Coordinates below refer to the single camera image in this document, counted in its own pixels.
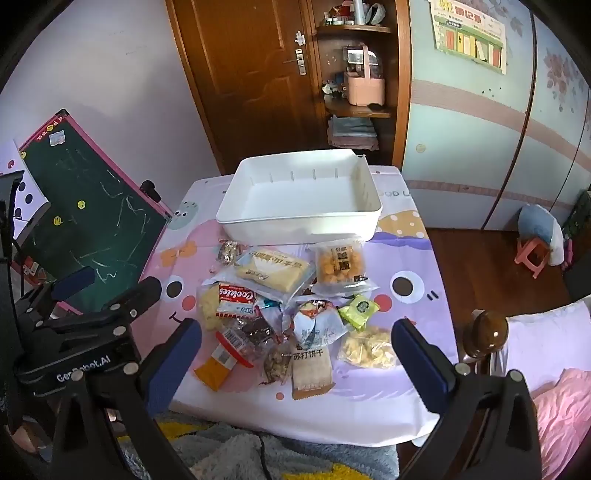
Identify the yellow puffs clear bag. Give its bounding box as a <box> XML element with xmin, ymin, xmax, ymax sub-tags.
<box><xmin>338</xmin><ymin>326</ymin><xmax>398</xmax><ymax>370</ymax></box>

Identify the yellow noodle snack bag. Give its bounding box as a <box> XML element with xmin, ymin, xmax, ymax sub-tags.
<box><xmin>197</xmin><ymin>284</ymin><xmax>221</xmax><ymax>331</ymax></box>

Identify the dark dried fruit zip bag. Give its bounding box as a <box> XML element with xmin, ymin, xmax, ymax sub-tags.
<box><xmin>215</xmin><ymin>316</ymin><xmax>277</xmax><ymax>368</ymax></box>

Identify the green small snack packet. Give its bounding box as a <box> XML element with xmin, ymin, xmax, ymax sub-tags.
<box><xmin>339</xmin><ymin>295</ymin><xmax>380</xmax><ymax>330</ymax></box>

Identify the red white cookies pack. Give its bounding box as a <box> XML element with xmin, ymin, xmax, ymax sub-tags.
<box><xmin>216</xmin><ymin>283</ymin><xmax>256</xmax><ymax>319</ymax></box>

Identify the mixed nuts clear bag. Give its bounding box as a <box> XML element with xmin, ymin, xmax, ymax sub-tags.
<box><xmin>263</xmin><ymin>341</ymin><xmax>294</xmax><ymax>384</ymax></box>

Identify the soda cracker tan pack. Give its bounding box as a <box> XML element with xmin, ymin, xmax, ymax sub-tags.
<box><xmin>291</xmin><ymin>347</ymin><xmax>335</xmax><ymax>400</ymax></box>

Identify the white snack packet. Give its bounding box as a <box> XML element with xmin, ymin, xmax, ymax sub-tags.
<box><xmin>291</xmin><ymin>300</ymin><xmax>349</xmax><ymax>350</ymax></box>

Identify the small candy clear bag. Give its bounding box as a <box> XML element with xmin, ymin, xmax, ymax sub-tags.
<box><xmin>217</xmin><ymin>240</ymin><xmax>242</xmax><ymax>266</ymax></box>

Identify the orange cookie tray pack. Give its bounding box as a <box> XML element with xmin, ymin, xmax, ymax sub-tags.
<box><xmin>310</xmin><ymin>239</ymin><xmax>378</xmax><ymax>297</ymax></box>

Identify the large yellow cracker pack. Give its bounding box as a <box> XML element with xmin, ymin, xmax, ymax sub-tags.
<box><xmin>211</xmin><ymin>247</ymin><xmax>315</xmax><ymax>305</ymax></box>

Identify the wooden bedpost knob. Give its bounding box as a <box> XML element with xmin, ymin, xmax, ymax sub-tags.
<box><xmin>461</xmin><ymin>309</ymin><xmax>509</xmax><ymax>363</ymax></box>

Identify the grey yellow floor rug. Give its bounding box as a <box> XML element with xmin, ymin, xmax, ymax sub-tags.
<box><xmin>115</xmin><ymin>410</ymin><xmax>401</xmax><ymax>480</ymax></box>

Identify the pink bed blanket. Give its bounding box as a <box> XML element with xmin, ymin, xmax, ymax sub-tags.
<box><xmin>534</xmin><ymin>369</ymin><xmax>590</xmax><ymax>479</ymax></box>

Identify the pink plastic stool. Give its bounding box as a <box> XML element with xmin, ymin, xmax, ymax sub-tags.
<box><xmin>514</xmin><ymin>238</ymin><xmax>550</xmax><ymax>279</ymax></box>

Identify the blue white plush cushion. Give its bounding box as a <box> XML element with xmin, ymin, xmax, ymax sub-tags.
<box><xmin>518</xmin><ymin>204</ymin><xmax>565</xmax><ymax>266</ymax></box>

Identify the white dotted paper board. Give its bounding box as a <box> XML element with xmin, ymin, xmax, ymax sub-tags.
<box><xmin>1</xmin><ymin>140</ymin><xmax>50</xmax><ymax>245</ymax></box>

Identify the white plastic storage bin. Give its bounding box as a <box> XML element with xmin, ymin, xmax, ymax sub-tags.
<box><xmin>216</xmin><ymin>149</ymin><xmax>383</xmax><ymax>245</ymax></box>

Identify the folded towels stack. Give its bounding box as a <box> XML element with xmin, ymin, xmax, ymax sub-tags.
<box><xmin>328</xmin><ymin>115</ymin><xmax>379</xmax><ymax>151</ymax></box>

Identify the brown wooden door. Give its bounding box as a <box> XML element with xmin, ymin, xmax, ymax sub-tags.
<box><xmin>166</xmin><ymin>1</ymin><xmax>325</xmax><ymax>174</ymax></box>

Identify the silver cylinder bottle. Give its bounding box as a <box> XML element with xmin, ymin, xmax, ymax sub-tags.
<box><xmin>353</xmin><ymin>0</ymin><xmax>366</xmax><ymax>25</ymax></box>

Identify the green chalkboard pink frame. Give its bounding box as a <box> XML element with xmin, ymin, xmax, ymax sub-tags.
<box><xmin>20</xmin><ymin>109</ymin><xmax>170</xmax><ymax>313</ymax></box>

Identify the pink handled basket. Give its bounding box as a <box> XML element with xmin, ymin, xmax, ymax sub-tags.
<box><xmin>344</xmin><ymin>44</ymin><xmax>386</xmax><ymax>107</ymax></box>

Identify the wall calendar poster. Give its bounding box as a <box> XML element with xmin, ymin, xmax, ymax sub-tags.
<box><xmin>430</xmin><ymin>0</ymin><xmax>507</xmax><ymax>75</ymax></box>

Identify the silver door handle lock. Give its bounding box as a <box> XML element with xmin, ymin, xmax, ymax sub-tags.
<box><xmin>283</xmin><ymin>30</ymin><xmax>308</xmax><ymax>76</ymax></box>

